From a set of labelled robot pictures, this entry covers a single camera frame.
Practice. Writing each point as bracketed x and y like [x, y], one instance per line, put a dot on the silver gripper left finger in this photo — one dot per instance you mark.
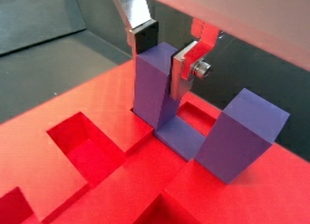
[141, 27]

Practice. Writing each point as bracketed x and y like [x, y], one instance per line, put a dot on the red slotted board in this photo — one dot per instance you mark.
[82, 163]

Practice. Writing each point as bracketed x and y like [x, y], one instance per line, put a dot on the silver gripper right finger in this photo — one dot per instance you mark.
[187, 60]

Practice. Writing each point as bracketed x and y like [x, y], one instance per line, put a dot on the purple U-shaped block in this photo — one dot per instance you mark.
[224, 143]

